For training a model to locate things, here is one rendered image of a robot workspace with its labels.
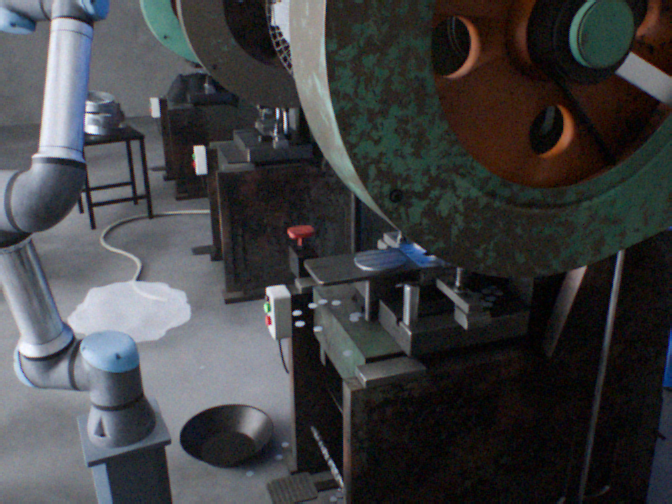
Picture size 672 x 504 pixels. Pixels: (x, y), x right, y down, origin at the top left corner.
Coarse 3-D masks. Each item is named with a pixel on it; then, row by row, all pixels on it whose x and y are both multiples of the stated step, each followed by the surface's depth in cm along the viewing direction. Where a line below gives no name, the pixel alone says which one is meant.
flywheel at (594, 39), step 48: (480, 0) 102; (528, 0) 101; (576, 0) 94; (624, 0) 96; (480, 48) 105; (528, 48) 102; (576, 48) 95; (624, 48) 97; (480, 96) 108; (528, 96) 110; (576, 96) 114; (624, 96) 117; (480, 144) 111; (528, 144) 114; (576, 144) 117; (624, 144) 121
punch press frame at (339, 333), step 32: (640, 0) 135; (448, 32) 123; (448, 64) 126; (544, 128) 139; (320, 288) 177; (512, 288) 160; (544, 288) 153; (320, 320) 175; (544, 320) 159; (320, 352) 180; (384, 352) 146; (448, 352) 151; (320, 448) 189
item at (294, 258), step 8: (296, 248) 187; (304, 248) 187; (312, 248) 187; (296, 256) 183; (304, 256) 182; (312, 256) 183; (296, 264) 184; (304, 264) 183; (296, 272) 185; (304, 272) 184
